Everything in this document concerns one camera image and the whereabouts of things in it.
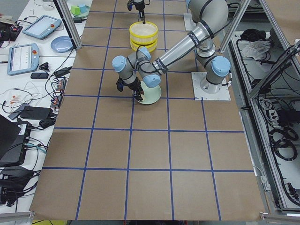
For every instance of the teach pendant far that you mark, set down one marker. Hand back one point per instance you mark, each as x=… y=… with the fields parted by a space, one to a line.
x=42 y=27

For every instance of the teach pendant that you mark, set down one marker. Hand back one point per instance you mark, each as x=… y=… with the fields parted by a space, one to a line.
x=23 y=59
x=42 y=27

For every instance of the teach pendant near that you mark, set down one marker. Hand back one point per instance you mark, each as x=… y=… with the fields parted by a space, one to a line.
x=23 y=59

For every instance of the blue foam cube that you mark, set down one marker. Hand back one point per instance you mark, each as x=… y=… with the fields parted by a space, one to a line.
x=82 y=8

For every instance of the light green plate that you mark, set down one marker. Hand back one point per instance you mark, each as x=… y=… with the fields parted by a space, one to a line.
x=151 y=95

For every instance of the blue plate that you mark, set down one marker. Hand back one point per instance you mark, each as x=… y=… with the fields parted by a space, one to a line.
x=62 y=44

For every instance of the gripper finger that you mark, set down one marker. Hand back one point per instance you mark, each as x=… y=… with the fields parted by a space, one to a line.
x=140 y=97
x=142 y=16
x=136 y=96

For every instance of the green foam cube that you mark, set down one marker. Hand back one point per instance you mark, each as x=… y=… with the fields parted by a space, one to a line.
x=75 y=10

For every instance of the black power adapter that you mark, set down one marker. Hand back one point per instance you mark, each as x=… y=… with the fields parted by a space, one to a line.
x=35 y=113

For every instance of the aluminium frame post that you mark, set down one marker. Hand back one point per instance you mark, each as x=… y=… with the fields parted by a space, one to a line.
x=69 y=24

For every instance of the black laptop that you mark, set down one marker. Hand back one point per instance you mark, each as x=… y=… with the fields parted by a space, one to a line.
x=13 y=139

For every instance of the black remote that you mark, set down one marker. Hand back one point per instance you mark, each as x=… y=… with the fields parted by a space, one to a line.
x=39 y=76

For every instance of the white cloth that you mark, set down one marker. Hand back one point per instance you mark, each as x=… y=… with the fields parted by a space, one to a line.
x=256 y=50

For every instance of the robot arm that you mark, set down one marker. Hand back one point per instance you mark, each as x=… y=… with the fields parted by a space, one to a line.
x=210 y=17

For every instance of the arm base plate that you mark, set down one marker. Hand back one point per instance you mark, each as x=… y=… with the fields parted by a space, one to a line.
x=203 y=90
x=188 y=21

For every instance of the green bowl with blocks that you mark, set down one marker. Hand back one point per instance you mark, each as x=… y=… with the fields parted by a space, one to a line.
x=84 y=14

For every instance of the yellow steamer layer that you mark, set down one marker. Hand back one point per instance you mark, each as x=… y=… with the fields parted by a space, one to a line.
x=151 y=47
x=143 y=33

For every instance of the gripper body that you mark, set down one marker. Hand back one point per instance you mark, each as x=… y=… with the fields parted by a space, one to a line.
x=134 y=86
x=138 y=5

